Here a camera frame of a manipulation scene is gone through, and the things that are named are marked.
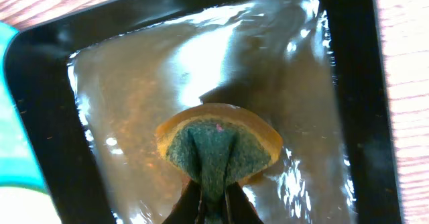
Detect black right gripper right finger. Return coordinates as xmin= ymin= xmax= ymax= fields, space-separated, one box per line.
xmin=223 ymin=182 xmax=263 ymax=224

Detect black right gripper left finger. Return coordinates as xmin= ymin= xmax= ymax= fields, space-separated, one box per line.
xmin=162 ymin=180 xmax=202 ymax=224

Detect green yellow sponge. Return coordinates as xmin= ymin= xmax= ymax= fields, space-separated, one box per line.
xmin=156 ymin=103 xmax=283 ymax=223

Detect black water-filled tray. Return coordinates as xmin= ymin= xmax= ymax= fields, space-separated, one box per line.
xmin=4 ymin=0 xmax=402 ymax=223

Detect teal plastic tray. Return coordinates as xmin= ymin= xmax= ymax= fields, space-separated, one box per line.
xmin=1 ymin=23 xmax=48 ymax=193

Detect light green plate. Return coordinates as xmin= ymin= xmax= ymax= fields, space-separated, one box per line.
xmin=0 ymin=186 xmax=62 ymax=224

